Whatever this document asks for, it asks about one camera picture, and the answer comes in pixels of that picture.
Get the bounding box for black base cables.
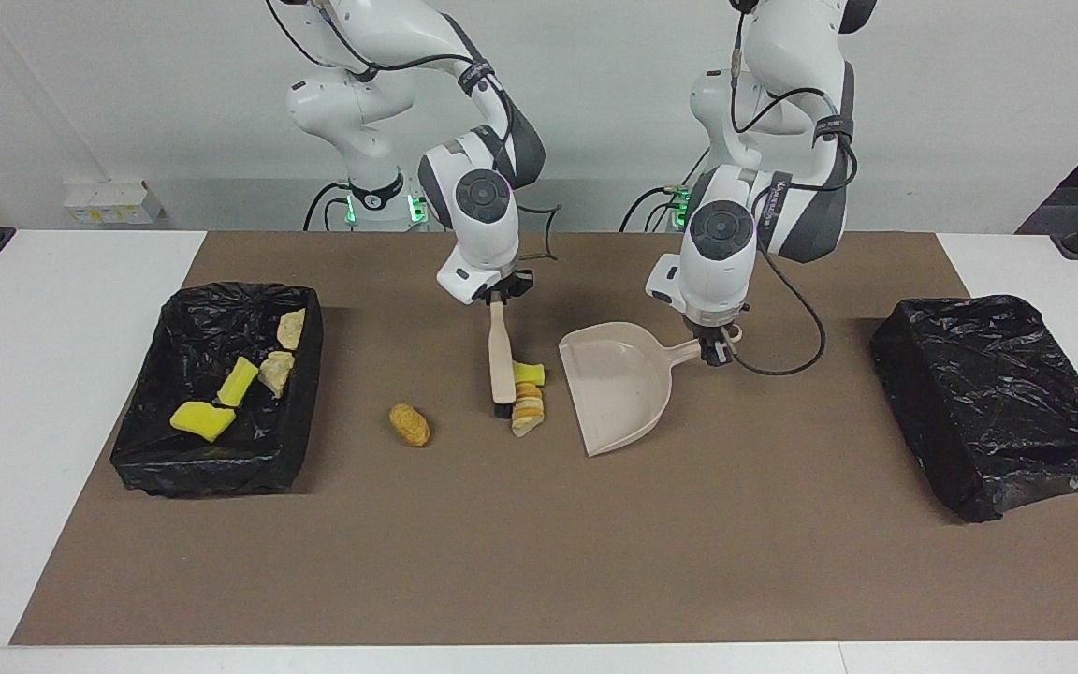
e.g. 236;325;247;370
619;145;718;232
303;183;357;232

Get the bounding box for golden oval bread roll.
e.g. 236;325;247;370
388;403;432;448

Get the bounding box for white wall socket box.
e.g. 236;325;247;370
64;180;166;226

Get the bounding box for black left base cables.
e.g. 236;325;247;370
619;145;718;232

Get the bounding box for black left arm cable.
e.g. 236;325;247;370
731;0;863;377

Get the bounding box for brown table mat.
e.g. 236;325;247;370
10;231;1078;647

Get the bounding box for beige plastic dustpan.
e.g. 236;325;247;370
558;321;744;459

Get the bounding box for black bag lined bin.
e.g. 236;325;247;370
109;281;327;499
869;295;1078;525

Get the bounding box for black right base cables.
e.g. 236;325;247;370
303;183;357;232

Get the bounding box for yellow green-backed sponge piece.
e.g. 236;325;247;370
217;356;260;408

